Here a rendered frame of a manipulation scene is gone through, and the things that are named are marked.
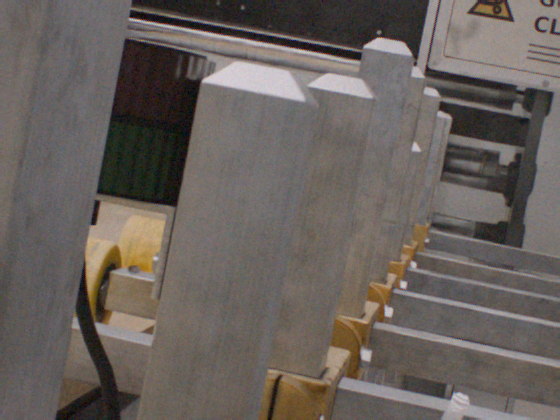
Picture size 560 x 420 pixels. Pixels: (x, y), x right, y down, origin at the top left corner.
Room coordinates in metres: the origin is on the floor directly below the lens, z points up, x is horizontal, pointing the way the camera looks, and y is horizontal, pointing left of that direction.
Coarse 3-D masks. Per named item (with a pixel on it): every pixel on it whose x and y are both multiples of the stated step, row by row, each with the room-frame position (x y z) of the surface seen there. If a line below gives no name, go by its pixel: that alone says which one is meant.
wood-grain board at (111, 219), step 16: (112, 208) 2.13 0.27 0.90; (128, 208) 2.19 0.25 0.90; (96, 224) 1.83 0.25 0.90; (112, 224) 1.88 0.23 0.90; (112, 240) 1.68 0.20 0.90; (112, 320) 1.10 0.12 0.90; (128, 320) 1.11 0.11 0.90; (144, 320) 1.13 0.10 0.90; (64, 384) 0.87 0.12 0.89; (80, 384) 0.91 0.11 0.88; (64, 400) 0.88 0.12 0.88
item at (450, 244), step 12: (432, 240) 2.18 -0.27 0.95; (444, 240) 2.18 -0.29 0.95; (456, 240) 2.17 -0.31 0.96; (468, 240) 2.17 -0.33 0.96; (456, 252) 2.17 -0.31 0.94; (468, 252) 2.17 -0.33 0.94; (480, 252) 2.17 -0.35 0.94; (492, 252) 2.17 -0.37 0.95; (504, 252) 2.16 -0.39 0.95; (516, 252) 2.16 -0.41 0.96; (528, 252) 2.16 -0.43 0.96; (516, 264) 2.16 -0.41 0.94; (528, 264) 2.16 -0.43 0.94; (540, 264) 2.15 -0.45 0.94; (552, 264) 2.15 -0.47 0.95
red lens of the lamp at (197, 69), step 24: (144, 48) 0.41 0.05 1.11; (120, 72) 0.40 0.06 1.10; (144, 72) 0.41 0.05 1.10; (168, 72) 0.41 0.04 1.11; (192, 72) 0.42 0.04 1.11; (120, 96) 0.40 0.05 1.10; (144, 96) 0.41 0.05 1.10; (168, 96) 0.41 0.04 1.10; (192, 96) 0.42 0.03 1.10; (168, 120) 0.41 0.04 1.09; (192, 120) 0.42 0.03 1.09
